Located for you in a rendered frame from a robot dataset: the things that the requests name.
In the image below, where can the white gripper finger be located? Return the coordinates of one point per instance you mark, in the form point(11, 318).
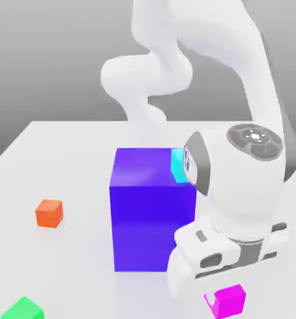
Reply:
point(211, 299)

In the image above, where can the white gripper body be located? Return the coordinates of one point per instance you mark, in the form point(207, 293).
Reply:
point(185, 281)

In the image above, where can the small magenta cube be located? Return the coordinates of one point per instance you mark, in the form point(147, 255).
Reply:
point(231, 302)

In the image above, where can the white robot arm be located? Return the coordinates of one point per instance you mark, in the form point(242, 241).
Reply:
point(240, 189)

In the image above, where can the small cyan cube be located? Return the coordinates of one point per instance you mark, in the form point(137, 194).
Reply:
point(178, 164)

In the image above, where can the small orange cube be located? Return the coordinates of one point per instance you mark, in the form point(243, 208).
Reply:
point(49, 213)

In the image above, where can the small green cube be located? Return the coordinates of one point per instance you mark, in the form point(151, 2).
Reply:
point(23, 310)

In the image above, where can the large blue box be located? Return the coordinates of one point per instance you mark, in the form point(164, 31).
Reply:
point(147, 214)

